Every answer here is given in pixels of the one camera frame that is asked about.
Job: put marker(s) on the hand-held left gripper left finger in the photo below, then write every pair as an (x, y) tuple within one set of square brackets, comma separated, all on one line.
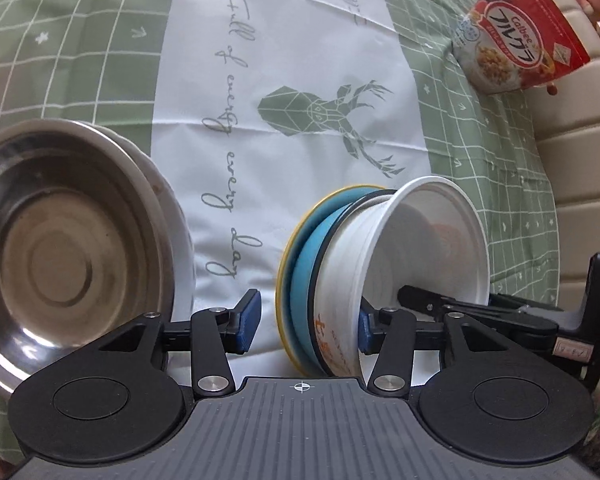
[(249, 325)]

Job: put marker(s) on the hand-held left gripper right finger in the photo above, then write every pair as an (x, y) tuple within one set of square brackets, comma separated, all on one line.
[(366, 332)]

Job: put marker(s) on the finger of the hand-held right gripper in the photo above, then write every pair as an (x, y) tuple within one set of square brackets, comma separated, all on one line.
[(430, 301)]

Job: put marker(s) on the white yellow-rimmed bowl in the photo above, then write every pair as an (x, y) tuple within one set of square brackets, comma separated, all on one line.
[(283, 280)]

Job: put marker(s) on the white paper bowl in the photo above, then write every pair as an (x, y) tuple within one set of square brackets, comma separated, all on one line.
[(430, 240)]

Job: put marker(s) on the blue bowl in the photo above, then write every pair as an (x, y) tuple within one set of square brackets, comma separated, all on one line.
[(305, 280)]

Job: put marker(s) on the floral white plate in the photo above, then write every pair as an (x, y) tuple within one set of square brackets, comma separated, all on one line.
[(172, 220)]

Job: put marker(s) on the stainless steel bowl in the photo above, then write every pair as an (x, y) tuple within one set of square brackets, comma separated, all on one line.
[(65, 250)]

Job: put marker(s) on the cream padded headboard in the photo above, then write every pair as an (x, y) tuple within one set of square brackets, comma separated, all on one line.
[(585, 170)]

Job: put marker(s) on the red cereal bag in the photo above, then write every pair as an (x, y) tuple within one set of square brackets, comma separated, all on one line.
[(515, 35)]

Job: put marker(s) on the green checked printed bedsheet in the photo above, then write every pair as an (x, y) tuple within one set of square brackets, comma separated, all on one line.
[(80, 35)]

